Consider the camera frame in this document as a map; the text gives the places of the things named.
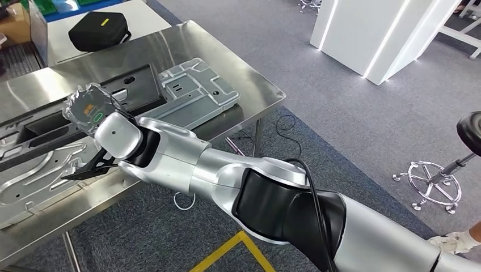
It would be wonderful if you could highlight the stamped grey metal plate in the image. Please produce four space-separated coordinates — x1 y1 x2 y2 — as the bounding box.
0 57 241 231

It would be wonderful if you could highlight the long black plastic frame part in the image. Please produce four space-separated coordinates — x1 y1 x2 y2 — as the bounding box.
0 63 168 173

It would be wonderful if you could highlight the black floor cable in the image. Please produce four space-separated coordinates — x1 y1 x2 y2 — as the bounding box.
276 114 302 159

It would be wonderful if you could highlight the stainless steel workbench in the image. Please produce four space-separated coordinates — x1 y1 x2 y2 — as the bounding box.
0 20 286 272

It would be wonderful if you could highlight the white floor cable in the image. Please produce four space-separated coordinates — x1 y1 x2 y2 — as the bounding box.
172 191 197 211

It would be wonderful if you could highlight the blue plastic bag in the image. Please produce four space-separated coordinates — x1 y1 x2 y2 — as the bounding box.
50 0 81 14

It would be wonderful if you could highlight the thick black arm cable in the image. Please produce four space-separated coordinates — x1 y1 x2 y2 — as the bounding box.
284 158 337 272

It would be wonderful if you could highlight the brown cardboard box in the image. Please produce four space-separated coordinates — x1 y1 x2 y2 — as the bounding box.
0 3 31 48

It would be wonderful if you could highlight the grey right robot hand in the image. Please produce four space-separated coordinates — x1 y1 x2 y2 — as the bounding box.
62 82 122 138

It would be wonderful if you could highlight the person's foot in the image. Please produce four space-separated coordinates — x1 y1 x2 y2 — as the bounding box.
428 221 481 256

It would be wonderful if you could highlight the white cabinet with light strips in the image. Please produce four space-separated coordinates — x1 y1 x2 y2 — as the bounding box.
310 0 462 86

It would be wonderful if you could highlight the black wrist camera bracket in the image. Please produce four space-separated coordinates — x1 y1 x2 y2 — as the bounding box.
61 146 121 182

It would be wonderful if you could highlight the blue shelf board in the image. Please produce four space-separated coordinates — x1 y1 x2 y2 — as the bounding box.
43 0 125 23

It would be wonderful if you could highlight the chrome chair base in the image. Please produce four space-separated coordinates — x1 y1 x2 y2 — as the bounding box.
298 0 322 14

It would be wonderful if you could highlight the black stool with chrome base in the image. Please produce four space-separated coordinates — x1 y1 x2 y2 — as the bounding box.
393 110 481 215

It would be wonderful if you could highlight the black zip case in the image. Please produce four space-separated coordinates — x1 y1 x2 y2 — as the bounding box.
68 11 132 53

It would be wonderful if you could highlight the white frame table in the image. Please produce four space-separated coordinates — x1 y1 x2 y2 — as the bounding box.
437 0 481 61

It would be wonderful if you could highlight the clear acrylic panel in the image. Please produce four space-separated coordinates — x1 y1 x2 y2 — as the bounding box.
28 0 49 67

